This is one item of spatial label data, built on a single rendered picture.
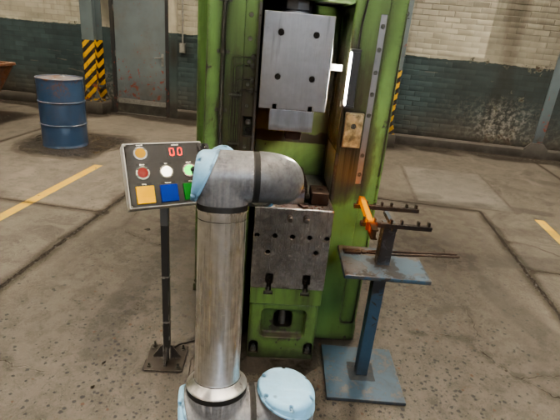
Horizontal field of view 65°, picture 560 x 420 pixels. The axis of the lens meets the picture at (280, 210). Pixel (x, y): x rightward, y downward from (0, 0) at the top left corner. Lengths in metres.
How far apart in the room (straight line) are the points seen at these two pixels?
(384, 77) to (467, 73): 5.99
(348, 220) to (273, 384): 1.35
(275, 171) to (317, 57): 1.11
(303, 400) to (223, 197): 0.54
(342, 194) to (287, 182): 1.35
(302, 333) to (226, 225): 1.61
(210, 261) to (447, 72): 7.33
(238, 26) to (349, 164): 0.84
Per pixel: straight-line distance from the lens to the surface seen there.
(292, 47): 1.99
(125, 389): 2.45
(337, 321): 2.69
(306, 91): 2.01
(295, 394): 1.18
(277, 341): 2.50
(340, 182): 2.28
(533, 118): 8.60
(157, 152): 1.98
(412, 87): 8.01
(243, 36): 2.13
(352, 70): 2.13
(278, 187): 0.96
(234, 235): 0.97
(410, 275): 2.14
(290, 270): 2.24
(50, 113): 6.42
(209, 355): 1.08
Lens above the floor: 1.70
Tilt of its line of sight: 22 degrees down
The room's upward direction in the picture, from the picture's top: 5 degrees clockwise
